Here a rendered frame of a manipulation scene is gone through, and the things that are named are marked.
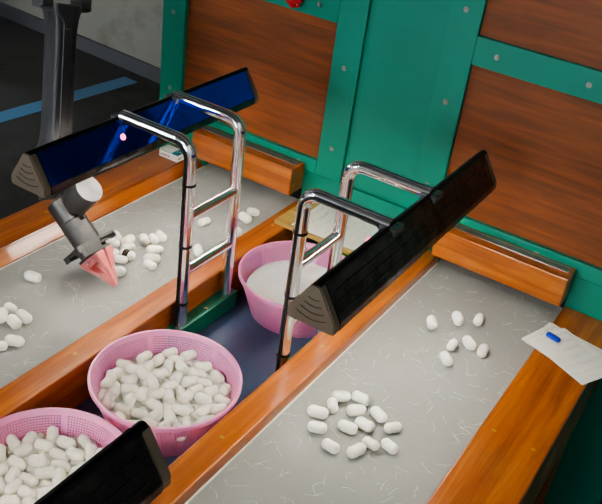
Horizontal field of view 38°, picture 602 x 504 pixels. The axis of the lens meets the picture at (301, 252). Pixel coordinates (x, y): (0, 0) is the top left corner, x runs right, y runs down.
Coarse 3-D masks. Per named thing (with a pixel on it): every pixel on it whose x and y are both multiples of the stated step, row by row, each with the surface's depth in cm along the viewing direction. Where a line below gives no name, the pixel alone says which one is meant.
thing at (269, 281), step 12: (276, 264) 193; (288, 264) 194; (252, 276) 188; (264, 276) 188; (276, 276) 188; (312, 276) 190; (252, 288) 184; (264, 288) 183; (276, 288) 185; (300, 288) 186; (276, 300) 180
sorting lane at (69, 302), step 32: (160, 192) 213; (256, 192) 219; (96, 224) 196; (128, 224) 198; (160, 224) 200; (224, 224) 203; (256, 224) 205; (32, 256) 182; (64, 256) 184; (160, 256) 188; (192, 256) 190; (0, 288) 171; (32, 288) 172; (64, 288) 174; (96, 288) 175; (128, 288) 177; (32, 320) 164; (64, 320) 165; (96, 320) 166; (0, 352) 155; (32, 352) 156; (0, 384) 148
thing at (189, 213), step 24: (192, 96) 168; (120, 120) 157; (144, 120) 155; (240, 120) 163; (192, 144) 152; (240, 144) 165; (192, 168) 154; (240, 168) 168; (192, 192) 156; (240, 192) 171; (192, 216) 159; (192, 264) 167; (192, 312) 177; (216, 312) 181; (168, 336) 172
